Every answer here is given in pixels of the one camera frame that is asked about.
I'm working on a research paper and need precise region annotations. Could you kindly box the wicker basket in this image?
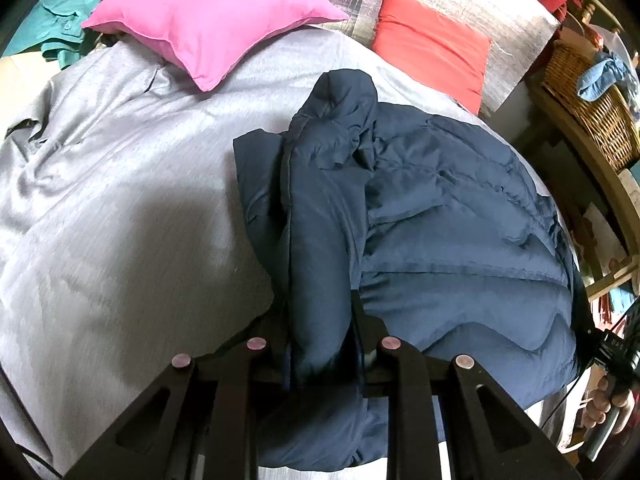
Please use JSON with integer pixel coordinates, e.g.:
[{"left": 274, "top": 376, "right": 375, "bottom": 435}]
[{"left": 542, "top": 40, "right": 640, "bottom": 173}]

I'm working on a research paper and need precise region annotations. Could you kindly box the silver foil insulation panel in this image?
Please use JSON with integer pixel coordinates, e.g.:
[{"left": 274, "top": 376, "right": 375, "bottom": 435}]
[{"left": 295, "top": 0, "right": 562, "bottom": 116}]

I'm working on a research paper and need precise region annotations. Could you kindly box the wooden shelf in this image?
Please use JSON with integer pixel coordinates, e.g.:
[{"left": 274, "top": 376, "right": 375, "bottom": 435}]
[{"left": 525, "top": 75, "right": 640, "bottom": 301}]

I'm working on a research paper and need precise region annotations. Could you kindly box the light blue cloth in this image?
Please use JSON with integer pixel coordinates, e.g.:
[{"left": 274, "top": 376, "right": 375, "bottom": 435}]
[{"left": 577, "top": 52, "right": 633, "bottom": 101}]

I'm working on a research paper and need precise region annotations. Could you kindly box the pink pillow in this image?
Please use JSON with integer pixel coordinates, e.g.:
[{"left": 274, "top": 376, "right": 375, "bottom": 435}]
[{"left": 81, "top": 0, "right": 350, "bottom": 92}]

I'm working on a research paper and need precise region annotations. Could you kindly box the grey bed sheet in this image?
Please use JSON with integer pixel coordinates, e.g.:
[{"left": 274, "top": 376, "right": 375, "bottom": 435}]
[{"left": 0, "top": 25, "right": 581, "bottom": 480}]

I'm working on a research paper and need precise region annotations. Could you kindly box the teal garment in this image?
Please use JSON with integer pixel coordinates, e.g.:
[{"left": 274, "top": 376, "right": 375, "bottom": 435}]
[{"left": 7, "top": 0, "right": 108, "bottom": 71}]

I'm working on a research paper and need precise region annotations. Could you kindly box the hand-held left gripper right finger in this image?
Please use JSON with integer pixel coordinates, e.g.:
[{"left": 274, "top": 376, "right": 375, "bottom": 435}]
[{"left": 350, "top": 290, "right": 583, "bottom": 480}]

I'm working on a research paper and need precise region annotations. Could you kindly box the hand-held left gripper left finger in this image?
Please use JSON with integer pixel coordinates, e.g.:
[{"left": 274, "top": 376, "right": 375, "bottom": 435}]
[{"left": 62, "top": 337, "right": 281, "bottom": 480}]

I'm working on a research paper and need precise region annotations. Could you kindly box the navy puffer jacket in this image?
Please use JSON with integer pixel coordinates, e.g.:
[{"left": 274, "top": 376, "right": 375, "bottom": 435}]
[{"left": 232, "top": 69, "right": 588, "bottom": 472}]

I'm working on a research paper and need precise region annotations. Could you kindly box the person's right hand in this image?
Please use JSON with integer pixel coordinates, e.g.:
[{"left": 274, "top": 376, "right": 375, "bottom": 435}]
[{"left": 582, "top": 374, "right": 635, "bottom": 437}]

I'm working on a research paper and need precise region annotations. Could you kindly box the red pillow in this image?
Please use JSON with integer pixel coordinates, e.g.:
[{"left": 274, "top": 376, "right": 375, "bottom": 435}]
[{"left": 371, "top": 0, "right": 493, "bottom": 116}]

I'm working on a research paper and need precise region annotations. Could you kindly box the black cable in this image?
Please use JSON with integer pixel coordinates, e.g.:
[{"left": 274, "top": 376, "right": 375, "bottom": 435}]
[{"left": 537, "top": 327, "right": 608, "bottom": 428}]

